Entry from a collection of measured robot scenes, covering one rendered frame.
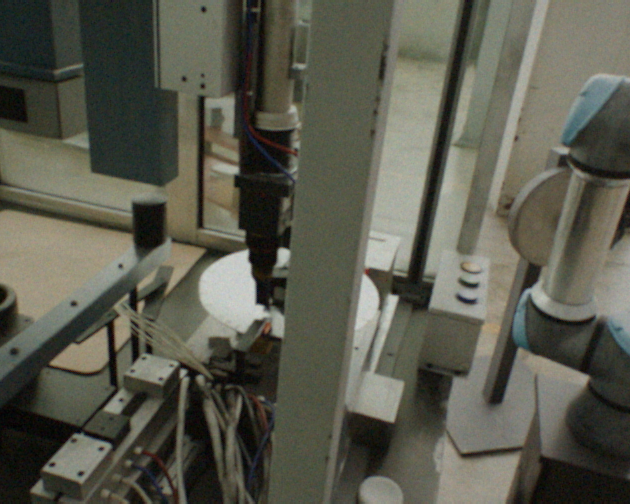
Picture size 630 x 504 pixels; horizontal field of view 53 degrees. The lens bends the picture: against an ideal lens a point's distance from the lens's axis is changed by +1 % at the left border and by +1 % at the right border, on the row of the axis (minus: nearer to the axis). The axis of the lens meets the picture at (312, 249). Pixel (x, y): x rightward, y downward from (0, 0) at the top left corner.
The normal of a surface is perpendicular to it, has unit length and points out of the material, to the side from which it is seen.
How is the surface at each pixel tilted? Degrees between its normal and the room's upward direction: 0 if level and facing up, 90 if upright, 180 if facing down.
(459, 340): 90
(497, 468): 0
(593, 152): 99
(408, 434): 0
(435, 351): 90
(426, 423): 0
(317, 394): 90
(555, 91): 90
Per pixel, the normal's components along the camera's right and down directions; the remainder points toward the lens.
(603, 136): -0.59, 0.50
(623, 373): -0.55, 0.33
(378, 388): 0.09, -0.88
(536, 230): 0.25, 0.40
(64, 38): 0.96, 0.21
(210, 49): -0.28, 0.41
